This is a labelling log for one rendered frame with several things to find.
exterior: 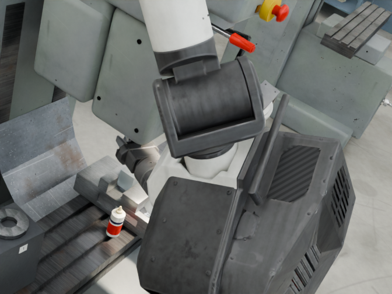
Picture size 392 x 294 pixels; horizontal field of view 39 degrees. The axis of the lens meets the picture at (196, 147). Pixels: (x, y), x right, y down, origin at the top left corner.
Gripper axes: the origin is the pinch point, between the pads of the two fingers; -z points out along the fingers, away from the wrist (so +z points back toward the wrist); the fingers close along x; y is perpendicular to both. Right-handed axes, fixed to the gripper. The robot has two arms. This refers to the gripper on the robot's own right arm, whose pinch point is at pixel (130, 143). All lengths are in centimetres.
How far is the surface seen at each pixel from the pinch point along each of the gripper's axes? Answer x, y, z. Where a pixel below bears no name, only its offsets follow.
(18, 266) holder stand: 36.0, 17.0, 19.9
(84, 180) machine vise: 5.7, 21.1, -9.4
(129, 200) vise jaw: -1.3, 17.3, 5.3
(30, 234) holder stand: 33.6, 8.8, 17.8
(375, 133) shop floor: -336, 123, -115
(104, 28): 13.4, -32.9, -4.6
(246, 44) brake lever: -1, -47, 27
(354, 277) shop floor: -183, 123, 2
